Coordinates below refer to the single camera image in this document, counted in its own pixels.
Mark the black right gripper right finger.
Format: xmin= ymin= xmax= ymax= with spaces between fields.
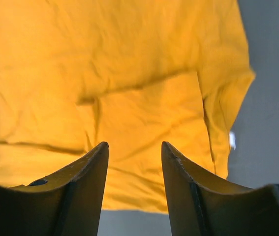
xmin=161 ymin=142 xmax=279 ymax=236

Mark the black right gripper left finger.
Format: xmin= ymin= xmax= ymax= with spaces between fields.
xmin=0 ymin=142 xmax=109 ymax=236

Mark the orange t shirt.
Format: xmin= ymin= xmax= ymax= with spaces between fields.
xmin=0 ymin=0 xmax=255 ymax=213

